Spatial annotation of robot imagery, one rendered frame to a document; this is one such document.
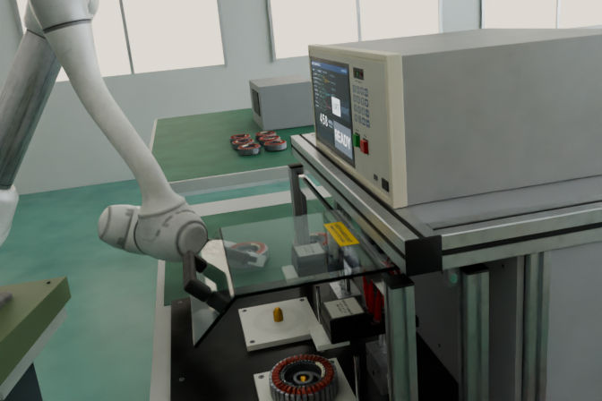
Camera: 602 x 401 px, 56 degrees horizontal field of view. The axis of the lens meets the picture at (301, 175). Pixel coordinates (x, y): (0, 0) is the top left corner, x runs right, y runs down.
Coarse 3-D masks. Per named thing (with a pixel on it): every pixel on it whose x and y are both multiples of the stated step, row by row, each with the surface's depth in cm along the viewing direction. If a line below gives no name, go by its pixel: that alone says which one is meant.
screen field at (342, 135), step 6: (336, 126) 100; (342, 126) 96; (336, 132) 100; (342, 132) 96; (348, 132) 92; (336, 138) 101; (342, 138) 97; (348, 138) 93; (336, 144) 101; (342, 144) 97; (348, 144) 93; (342, 150) 98; (348, 150) 94; (348, 156) 94
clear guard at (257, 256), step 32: (256, 224) 90; (288, 224) 88; (320, 224) 87; (352, 224) 86; (224, 256) 79; (256, 256) 78; (288, 256) 77; (320, 256) 76; (352, 256) 75; (384, 256) 74; (224, 288) 71; (256, 288) 68; (288, 288) 68; (192, 320) 73
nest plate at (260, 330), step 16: (272, 304) 122; (288, 304) 122; (304, 304) 121; (256, 320) 116; (272, 320) 116; (288, 320) 115; (304, 320) 115; (256, 336) 111; (272, 336) 110; (288, 336) 110; (304, 336) 110
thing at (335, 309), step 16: (320, 304) 93; (336, 304) 92; (352, 304) 91; (336, 320) 88; (352, 320) 88; (368, 320) 89; (384, 320) 90; (416, 320) 90; (320, 336) 91; (336, 336) 88; (352, 336) 88; (368, 336) 89; (384, 336) 93; (384, 352) 94
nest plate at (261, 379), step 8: (336, 360) 101; (336, 368) 98; (256, 376) 98; (264, 376) 98; (344, 376) 96; (256, 384) 96; (264, 384) 96; (344, 384) 94; (264, 392) 94; (344, 392) 92; (352, 392) 92; (264, 400) 92; (272, 400) 92; (336, 400) 90; (344, 400) 90; (352, 400) 90
